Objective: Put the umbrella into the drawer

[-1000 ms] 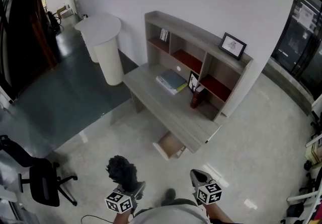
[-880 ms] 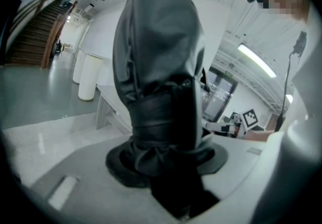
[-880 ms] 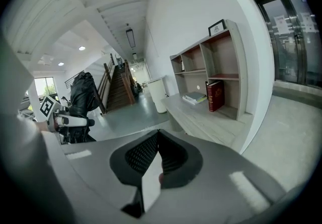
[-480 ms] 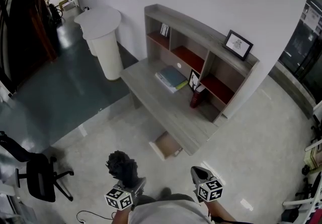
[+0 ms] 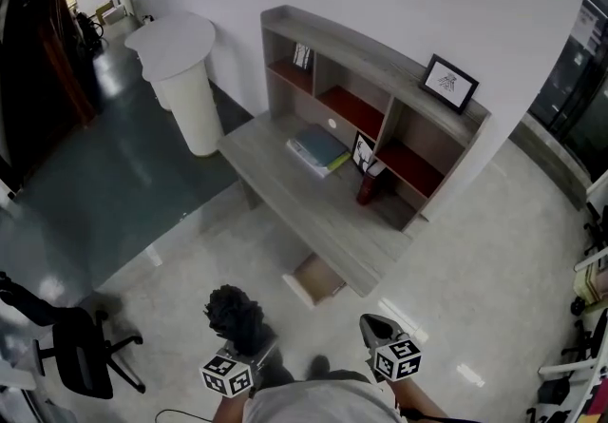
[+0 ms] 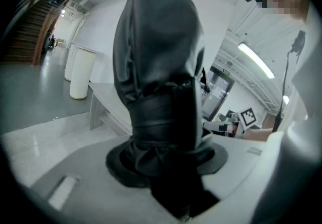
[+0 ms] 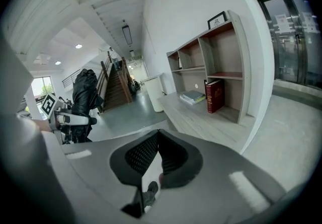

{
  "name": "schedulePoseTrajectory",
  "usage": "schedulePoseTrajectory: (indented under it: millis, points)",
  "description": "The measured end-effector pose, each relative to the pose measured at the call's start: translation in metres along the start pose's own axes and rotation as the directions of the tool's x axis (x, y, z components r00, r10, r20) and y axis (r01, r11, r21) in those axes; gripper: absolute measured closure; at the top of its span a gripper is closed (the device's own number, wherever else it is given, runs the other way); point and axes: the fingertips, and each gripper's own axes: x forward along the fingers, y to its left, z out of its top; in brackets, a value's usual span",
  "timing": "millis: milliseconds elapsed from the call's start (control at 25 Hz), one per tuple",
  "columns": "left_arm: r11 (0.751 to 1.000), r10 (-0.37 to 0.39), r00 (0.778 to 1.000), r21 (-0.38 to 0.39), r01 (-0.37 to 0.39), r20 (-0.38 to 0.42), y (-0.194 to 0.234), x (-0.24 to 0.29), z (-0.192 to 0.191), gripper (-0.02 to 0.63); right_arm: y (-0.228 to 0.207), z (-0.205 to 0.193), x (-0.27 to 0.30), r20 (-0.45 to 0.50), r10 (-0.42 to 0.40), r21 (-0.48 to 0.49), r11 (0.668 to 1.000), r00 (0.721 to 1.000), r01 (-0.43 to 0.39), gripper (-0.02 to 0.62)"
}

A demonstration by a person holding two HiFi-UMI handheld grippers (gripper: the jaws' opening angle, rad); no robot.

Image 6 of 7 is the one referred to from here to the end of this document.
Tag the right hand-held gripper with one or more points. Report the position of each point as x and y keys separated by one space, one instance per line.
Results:
x=247 y=118

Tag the person's right forearm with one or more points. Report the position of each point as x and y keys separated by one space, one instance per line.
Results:
x=256 y=134

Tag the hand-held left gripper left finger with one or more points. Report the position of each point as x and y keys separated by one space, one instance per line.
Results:
x=100 y=192

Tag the person's white shirt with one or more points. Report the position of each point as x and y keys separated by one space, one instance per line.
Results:
x=312 y=72

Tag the cardboard box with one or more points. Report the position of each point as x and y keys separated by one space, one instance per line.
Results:
x=61 y=41

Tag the green exit sign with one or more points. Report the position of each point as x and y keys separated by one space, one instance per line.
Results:
x=226 y=72

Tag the long ceiling light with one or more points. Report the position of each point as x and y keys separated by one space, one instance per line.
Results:
x=255 y=59

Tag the black wheeled chair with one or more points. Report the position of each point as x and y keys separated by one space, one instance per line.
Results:
x=51 y=41

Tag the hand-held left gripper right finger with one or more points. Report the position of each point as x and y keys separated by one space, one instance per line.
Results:
x=241 y=162

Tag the dark wooden staircase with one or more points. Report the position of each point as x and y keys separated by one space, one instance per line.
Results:
x=25 y=31

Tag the grey wooden desk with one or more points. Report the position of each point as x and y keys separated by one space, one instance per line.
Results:
x=100 y=89

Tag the white ribbed cylinder pedestal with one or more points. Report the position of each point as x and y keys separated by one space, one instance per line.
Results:
x=80 y=74

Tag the black glass double door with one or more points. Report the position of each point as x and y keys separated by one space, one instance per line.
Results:
x=219 y=92

